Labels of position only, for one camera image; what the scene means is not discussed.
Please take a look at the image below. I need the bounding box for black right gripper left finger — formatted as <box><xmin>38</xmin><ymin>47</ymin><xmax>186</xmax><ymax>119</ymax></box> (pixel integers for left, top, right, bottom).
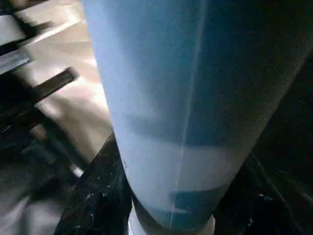
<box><xmin>53</xmin><ymin>133</ymin><xmax>134</xmax><ymax>235</ymax></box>

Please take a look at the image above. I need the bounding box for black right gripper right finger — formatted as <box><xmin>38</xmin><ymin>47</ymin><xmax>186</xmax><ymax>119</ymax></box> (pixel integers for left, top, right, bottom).
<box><xmin>215</xmin><ymin>153</ymin><xmax>313</xmax><ymax>235</ymax></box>

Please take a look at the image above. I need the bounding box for black mat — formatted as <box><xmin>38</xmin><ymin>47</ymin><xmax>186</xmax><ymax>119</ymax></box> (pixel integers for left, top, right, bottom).
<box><xmin>0</xmin><ymin>46</ymin><xmax>313</xmax><ymax>235</ymax></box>

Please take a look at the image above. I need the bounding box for white plastic table top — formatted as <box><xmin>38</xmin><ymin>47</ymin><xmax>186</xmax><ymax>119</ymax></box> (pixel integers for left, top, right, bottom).
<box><xmin>13</xmin><ymin>0</ymin><xmax>117</xmax><ymax>164</ymax></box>

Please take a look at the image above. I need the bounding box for white plastic table leg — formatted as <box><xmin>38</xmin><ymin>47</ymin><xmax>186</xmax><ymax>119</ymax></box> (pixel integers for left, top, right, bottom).
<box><xmin>82</xmin><ymin>0</ymin><xmax>313</xmax><ymax>235</ymax></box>

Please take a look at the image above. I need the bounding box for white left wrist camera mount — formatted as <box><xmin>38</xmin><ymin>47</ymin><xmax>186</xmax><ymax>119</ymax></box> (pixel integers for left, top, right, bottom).
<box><xmin>0</xmin><ymin>13</ymin><xmax>28</xmax><ymax>47</ymax></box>

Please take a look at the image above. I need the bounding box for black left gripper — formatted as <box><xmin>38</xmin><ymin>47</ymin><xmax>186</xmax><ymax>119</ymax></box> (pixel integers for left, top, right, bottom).
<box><xmin>0</xmin><ymin>52</ymin><xmax>85</xmax><ymax>178</ymax></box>

